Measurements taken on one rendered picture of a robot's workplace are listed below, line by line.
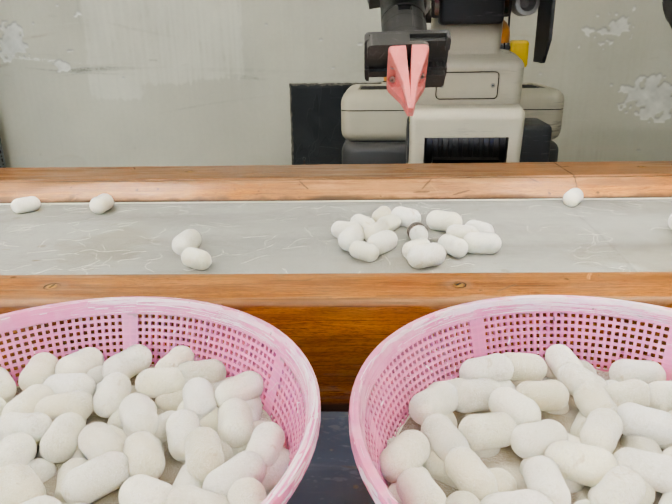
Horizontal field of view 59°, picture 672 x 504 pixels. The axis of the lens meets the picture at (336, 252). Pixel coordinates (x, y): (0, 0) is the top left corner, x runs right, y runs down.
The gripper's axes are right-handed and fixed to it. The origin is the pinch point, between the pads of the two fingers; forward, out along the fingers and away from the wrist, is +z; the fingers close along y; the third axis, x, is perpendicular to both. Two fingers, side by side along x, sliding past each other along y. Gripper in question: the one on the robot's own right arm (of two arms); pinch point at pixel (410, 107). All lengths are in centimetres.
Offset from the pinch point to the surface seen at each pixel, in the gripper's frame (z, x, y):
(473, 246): 20.3, -2.3, 4.6
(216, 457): 43.1, -20.1, -13.4
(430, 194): 4.3, 11.1, 3.1
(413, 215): 13.5, 2.4, -0.3
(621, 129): -126, 144, 106
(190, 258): 22.7, -5.0, -21.2
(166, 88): -146, 134, -90
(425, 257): 23.0, -5.0, -0.3
